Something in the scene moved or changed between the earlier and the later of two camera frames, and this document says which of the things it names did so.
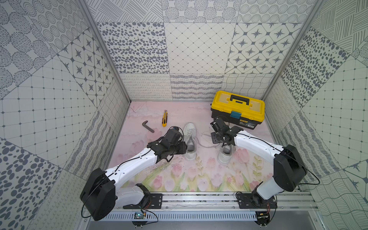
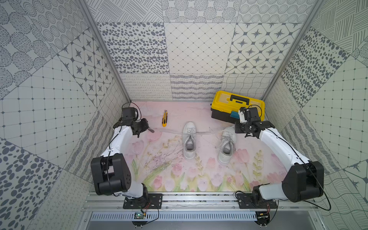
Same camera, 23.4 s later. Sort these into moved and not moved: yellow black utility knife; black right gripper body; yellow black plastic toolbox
Moved: black right gripper body
Not moved: yellow black plastic toolbox; yellow black utility knife
